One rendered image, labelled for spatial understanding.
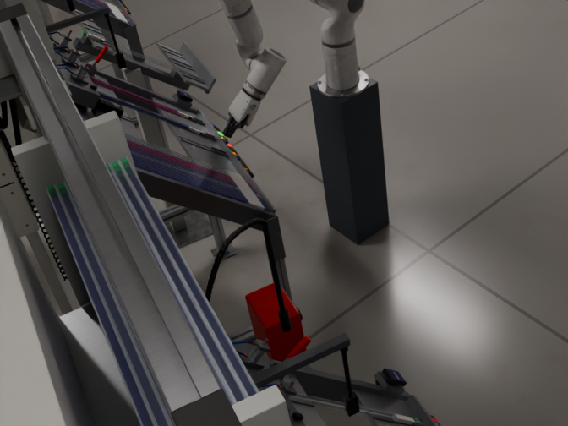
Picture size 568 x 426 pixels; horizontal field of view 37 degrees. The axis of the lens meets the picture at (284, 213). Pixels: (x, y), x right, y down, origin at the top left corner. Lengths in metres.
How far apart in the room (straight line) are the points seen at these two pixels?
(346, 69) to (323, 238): 0.81
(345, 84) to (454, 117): 1.16
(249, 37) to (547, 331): 1.46
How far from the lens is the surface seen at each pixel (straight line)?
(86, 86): 2.51
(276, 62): 2.81
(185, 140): 2.73
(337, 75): 3.02
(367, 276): 3.31
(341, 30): 2.92
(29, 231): 2.28
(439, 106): 4.18
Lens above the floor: 2.37
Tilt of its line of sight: 41 degrees down
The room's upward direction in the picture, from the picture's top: 11 degrees counter-clockwise
